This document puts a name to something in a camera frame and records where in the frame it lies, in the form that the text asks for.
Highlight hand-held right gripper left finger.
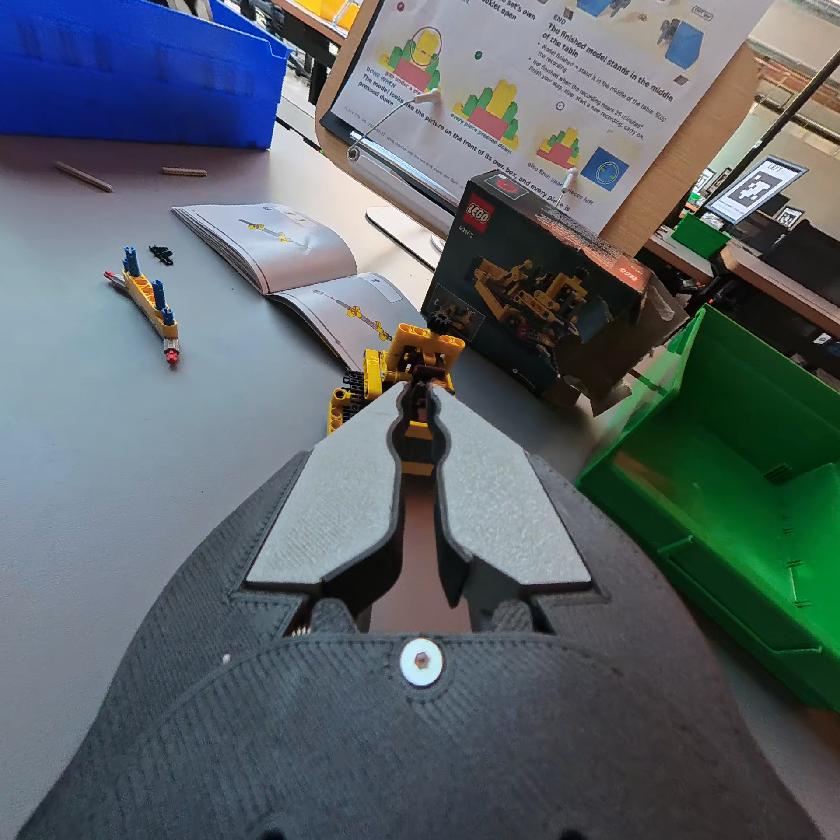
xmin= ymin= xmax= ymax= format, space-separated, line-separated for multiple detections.
xmin=244 ymin=382 xmax=416 ymax=593

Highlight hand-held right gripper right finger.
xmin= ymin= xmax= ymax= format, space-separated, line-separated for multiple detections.
xmin=428 ymin=386 xmax=593 ymax=606

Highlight yellow lego bulldozer model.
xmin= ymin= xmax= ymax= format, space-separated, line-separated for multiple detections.
xmin=327 ymin=315 xmax=467 ymax=476

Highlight dark lego set box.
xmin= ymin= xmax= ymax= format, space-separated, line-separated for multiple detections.
xmin=420 ymin=169 xmax=686 ymax=417

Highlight yellow lego beam blue pins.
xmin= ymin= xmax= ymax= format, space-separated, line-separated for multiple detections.
xmin=104 ymin=246 xmax=182 ymax=366

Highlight small green plastic bin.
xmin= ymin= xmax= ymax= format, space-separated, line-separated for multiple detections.
xmin=671 ymin=211 xmax=733 ymax=259

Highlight instruction sheet on cardboard stand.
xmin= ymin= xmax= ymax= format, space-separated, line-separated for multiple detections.
xmin=315 ymin=0 xmax=760 ymax=257

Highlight wooden background table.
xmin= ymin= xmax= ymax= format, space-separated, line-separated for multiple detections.
xmin=646 ymin=226 xmax=840 ymax=339

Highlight black pole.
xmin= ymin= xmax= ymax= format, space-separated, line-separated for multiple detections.
xmin=740 ymin=0 xmax=840 ymax=179

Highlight large green plastic bin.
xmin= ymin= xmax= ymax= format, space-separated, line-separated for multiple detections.
xmin=575 ymin=303 xmax=840 ymax=714

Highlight printed instruction sheet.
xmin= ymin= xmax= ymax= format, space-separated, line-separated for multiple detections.
xmin=331 ymin=0 xmax=777 ymax=227

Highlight open instruction booklet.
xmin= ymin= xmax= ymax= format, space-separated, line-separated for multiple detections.
xmin=172 ymin=203 xmax=427 ymax=372

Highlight metal document stand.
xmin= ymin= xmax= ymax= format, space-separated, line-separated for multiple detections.
xmin=346 ymin=88 xmax=578 ymax=271

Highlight yellow plastic bin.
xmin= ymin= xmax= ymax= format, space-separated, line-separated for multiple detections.
xmin=293 ymin=0 xmax=362 ymax=25

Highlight blue plastic bin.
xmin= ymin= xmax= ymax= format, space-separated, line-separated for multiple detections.
xmin=0 ymin=0 xmax=294 ymax=151

